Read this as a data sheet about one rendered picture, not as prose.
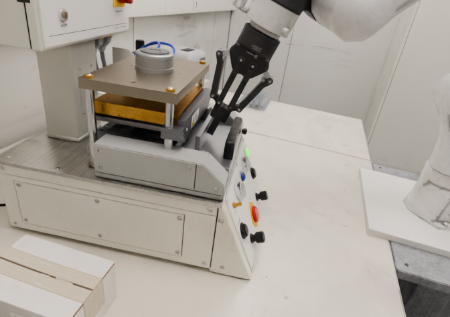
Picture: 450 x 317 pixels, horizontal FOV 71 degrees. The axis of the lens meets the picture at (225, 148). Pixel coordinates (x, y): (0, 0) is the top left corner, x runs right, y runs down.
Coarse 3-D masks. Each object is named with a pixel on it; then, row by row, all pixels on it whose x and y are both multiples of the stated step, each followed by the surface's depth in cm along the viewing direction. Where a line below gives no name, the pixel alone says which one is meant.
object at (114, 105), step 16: (112, 96) 63; (192, 96) 70; (96, 112) 61; (112, 112) 61; (128, 112) 60; (144, 112) 60; (160, 112) 59; (176, 112) 60; (144, 128) 61; (160, 128) 60
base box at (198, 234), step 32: (32, 192) 64; (64, 192) 62; (96, 192) 61; (128, 192) 60; (32, 224) 68; (64, 224) 66; (96, 224) 65; (128, 224) 63; (160, 224) 62; (192, 224) 61; (224, 224) 59; (160, 256) 66; (192, 256) 64; (224, 256) 63
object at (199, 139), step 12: (192, 132) 74; (204, 132) 67; (216, 132) 76; (228, 132) 76; (240, 132) 78; (192, 144) 68; (204, 144) 69; (216, 144) 70; (216, 156) 65; (228, 168) 61
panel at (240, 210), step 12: (240, 144) 82; (240, 156) 79; (240, 168) 76; (240, 180) 73; (252, 180) 86; (228, 192) 62; (252, 192) 83; (228, 204) 61; (240, 204) 63; (252, 204) 79; (240, 216) 67; (240, 228) 64; (252, 228) 75; (240, 240) 63; (252, 252) 70; (252, 264) 68
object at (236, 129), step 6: (234, 120) 73; (240, 120) 74; (234, 126) 70; (240, 126) 72; (234, 132) 67; (228, 138) 64; (234, 138) 64; (228, 144) 63; (234, 144) 63; (228, 150) 63; (228, 156) 64
